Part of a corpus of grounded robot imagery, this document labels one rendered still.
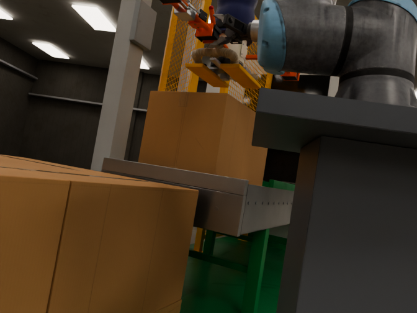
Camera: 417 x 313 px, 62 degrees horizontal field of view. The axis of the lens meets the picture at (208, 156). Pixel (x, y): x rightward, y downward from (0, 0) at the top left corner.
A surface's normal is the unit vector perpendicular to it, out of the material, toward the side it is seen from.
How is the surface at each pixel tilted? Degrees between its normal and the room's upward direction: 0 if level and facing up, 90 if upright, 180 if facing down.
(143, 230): 90
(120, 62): 90
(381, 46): 88
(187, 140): 90
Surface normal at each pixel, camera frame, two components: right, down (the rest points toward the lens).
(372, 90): -0.35, -0.48
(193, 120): -0.46, -0.12
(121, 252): 0.88, 0.12
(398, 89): 0.18, -0.42
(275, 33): -0.18, 0.29
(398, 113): -0.11, -0.07
